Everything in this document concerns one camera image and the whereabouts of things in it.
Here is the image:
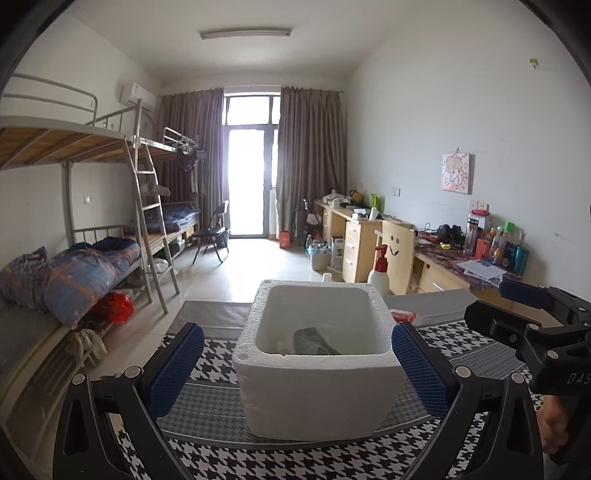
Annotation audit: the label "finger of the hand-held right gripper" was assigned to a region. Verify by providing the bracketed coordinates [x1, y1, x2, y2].
[499, 278, 555, 311]
[464, 300, 548, 365]

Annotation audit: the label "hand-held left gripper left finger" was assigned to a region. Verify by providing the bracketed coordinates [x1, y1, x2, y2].
[53, 322, 205, 480]

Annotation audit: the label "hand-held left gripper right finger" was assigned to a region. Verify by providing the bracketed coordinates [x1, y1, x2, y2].
[390, 322, 546, 480]

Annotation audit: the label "white foam box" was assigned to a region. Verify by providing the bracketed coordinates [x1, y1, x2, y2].
[232, 279, 402, 440]

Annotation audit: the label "grey cloth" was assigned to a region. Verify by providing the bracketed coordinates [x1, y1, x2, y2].
[293, 327, 342, 356]

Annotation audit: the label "person's right hand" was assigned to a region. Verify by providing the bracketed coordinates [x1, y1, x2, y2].
[537, 394, 573, 455]

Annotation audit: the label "printed paper sheets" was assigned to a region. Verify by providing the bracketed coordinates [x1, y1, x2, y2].
[457, 259, 506, 282]

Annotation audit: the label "cluster of toiletry bottles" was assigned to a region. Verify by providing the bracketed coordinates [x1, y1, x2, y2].
[464, 212, 530, 278]

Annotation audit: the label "red plastic bag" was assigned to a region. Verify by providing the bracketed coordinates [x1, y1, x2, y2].
[88, 292, 134, 328]

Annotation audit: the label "white bundled cloth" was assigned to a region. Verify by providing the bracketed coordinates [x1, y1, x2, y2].
[65, 328, 107, 370]

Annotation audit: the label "white pump bottle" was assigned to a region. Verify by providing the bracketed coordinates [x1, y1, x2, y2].
[367, 244, 391, 298]

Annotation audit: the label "wooden smiley face chair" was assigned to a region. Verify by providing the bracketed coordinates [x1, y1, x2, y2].
[373, 220, 415, 296]

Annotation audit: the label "blue patterned quilt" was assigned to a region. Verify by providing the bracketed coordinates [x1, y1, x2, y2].
[44, 237, 141, 328]

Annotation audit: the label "black folding chair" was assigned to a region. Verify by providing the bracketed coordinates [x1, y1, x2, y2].
[191, 200, 230, 264]

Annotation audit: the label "wooden desk with drawers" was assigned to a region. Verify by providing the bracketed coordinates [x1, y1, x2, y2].
[314, 198, 414, 282]

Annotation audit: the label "houndstooth blanket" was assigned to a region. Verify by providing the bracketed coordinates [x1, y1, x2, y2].
[106, 318, 536, 480]

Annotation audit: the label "metal bed ladder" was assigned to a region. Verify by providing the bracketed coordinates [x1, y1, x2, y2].
[124, 138, 181, 315]

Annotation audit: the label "dark blue bedding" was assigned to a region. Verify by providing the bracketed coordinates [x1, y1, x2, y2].
[161, 203, 201, 232]

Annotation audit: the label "purple patterned pillow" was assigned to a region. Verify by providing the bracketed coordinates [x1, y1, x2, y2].
[0, 247, 51, 315]

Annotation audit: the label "glass balcony door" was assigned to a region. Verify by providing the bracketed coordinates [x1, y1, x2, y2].
[224, 95, 282, 238]

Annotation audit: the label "dark hanging clothes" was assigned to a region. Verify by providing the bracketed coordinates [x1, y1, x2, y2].
[175, 148, 200, 174]

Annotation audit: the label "small metal bunk bed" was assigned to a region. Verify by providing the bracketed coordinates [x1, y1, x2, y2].
[134, 127, 204, 259]

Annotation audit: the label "brown curtain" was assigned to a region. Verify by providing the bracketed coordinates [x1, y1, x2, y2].
[277, 85, 348, 236]
[154, 89, 225, 232]

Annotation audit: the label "large metal bunk bed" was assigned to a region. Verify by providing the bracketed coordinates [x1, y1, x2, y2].
[0, 74, 181, 462]

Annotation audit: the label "white air conditioner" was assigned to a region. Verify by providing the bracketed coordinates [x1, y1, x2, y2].
[119, 82, 155, 110]

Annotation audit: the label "ceiling tube light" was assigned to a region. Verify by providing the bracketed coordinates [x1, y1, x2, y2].
[199, 28, 293, 41]

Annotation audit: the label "cartoon wall poster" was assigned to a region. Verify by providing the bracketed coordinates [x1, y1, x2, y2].
[441, 152, 472, 195]

